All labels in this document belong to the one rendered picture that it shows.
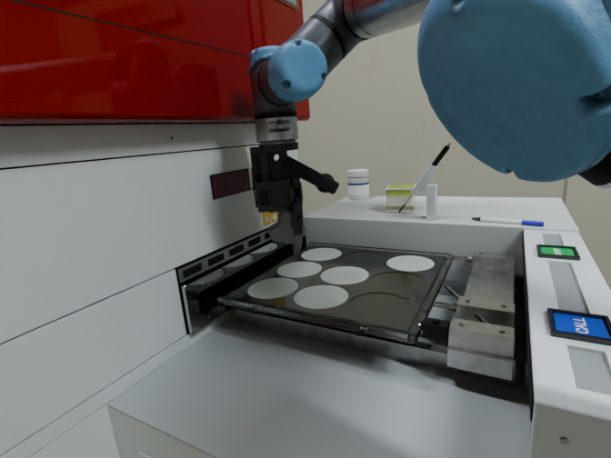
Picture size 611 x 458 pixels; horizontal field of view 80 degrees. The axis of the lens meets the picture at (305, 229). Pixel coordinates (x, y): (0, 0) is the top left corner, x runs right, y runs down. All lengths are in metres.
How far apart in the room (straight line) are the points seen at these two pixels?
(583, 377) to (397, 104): 2.10
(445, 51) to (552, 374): 0.30
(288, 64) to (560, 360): 0.45
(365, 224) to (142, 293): 0.55
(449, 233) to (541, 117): 0.70
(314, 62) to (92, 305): 0.46
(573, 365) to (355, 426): 0.25
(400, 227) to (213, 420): 0.59
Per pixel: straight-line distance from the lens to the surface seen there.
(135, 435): 0.65
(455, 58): 0.22
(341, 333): 0.66
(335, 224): 0.97
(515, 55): 0.19
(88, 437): 0.67
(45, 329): 0.58
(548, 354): 0.44
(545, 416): 0.38
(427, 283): 0.72
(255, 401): 0.58
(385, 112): 2.42
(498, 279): 0.82
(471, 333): 0.56
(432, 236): 0.90
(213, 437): 0.55
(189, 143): 0.70
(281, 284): 0.73
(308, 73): 0.53
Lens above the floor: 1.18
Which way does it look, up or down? 14 degrees down
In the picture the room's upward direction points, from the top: 4 degrees counter-clockwise
